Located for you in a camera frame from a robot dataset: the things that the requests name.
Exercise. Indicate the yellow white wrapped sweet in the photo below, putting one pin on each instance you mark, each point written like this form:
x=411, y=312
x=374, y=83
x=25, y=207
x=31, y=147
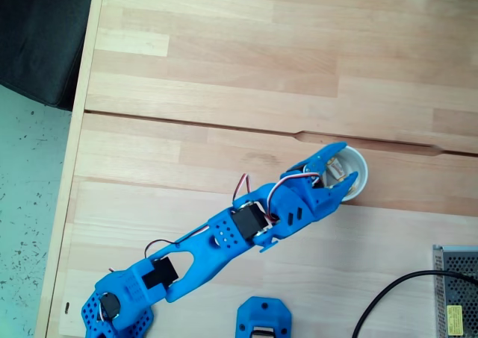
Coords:
x=336, y=169

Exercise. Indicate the white printed mug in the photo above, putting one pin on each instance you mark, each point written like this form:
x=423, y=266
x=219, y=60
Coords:
x=358, y=166

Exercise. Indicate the pale wooden base board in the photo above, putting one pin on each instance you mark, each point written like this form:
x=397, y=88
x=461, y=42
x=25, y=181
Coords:
x=336, y=259

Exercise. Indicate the perforated metal power supply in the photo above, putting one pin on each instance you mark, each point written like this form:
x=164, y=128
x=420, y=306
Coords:
x=457, y=293

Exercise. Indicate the black cushioned seat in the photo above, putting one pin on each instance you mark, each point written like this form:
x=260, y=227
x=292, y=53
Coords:
x=41, y=39

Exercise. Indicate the blue post mount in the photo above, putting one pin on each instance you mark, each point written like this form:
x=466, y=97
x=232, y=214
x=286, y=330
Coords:
x=263, y=313

